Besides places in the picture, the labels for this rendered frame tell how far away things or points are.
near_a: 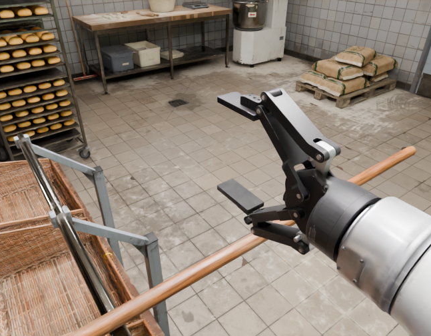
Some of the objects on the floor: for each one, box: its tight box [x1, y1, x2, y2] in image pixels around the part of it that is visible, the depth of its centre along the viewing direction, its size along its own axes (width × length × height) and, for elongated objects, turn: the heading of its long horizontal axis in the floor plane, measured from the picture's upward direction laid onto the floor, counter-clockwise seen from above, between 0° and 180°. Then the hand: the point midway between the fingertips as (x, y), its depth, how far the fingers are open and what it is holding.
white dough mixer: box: [232, 0, 288, 68], centre depth 562 cm, size 92×59×132 cm, turn 126°
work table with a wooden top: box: [72, 4, 232, 94], centre depth 522 cm, size 220×80×90 cm, turn 126°
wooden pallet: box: [294, 77, 397, 109], centre depth 478 cm, size 120×80×14 cm, turn 126°
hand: (230, 147), depth 46 cm, fingers open, 13 cm apart
